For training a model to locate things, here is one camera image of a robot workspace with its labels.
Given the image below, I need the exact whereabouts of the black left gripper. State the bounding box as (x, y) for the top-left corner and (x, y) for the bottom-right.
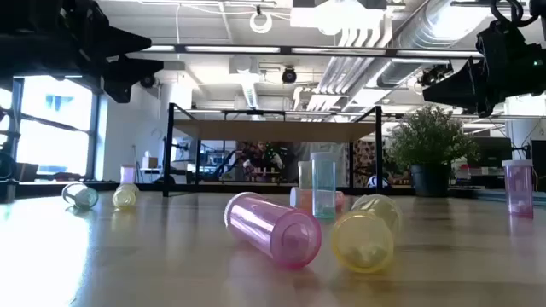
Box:
(50, 0), (166, 103)

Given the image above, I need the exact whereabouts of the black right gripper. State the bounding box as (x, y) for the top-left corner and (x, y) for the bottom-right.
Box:
(422, 20), (546, 119)

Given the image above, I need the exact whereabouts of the pink medicine bottle white cap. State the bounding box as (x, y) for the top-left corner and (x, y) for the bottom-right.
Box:
(119, 165), (137, 185)
(224, 191), (323, 270)
(502, 159), (535, 218)

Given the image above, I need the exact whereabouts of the yellow medicine bottle white cap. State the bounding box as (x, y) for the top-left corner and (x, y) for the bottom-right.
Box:
(331, 194), (404, 274)
(112, 182), (141, 210)

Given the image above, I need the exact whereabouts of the green medicine bottle white cap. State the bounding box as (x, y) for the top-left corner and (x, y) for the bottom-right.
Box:
(61, 182), (99, 210)

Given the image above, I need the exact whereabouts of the teal medicine bottle white cap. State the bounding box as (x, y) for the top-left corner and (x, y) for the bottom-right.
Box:
(310, 152), (337, 220)

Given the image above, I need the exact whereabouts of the red medicine bottle white cap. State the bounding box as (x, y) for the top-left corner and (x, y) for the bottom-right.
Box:
(289, 186), (346, 214)

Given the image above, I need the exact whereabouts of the black ceiling track light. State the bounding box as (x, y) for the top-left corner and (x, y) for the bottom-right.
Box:
(416, 62), (455, 89)

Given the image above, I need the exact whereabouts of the potted green artificial plant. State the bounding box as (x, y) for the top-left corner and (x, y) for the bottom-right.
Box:
(386, 105), (481, 198)

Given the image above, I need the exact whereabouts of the black computer monitor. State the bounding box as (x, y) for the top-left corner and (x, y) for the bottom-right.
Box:
(467, 136), (513, 169)

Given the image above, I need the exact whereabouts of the overhead light bar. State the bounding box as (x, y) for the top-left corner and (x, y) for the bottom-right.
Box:
(140, 43), (485, 60)

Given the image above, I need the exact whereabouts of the person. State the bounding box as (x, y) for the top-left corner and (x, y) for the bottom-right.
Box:
(238, 142), (285, 184)

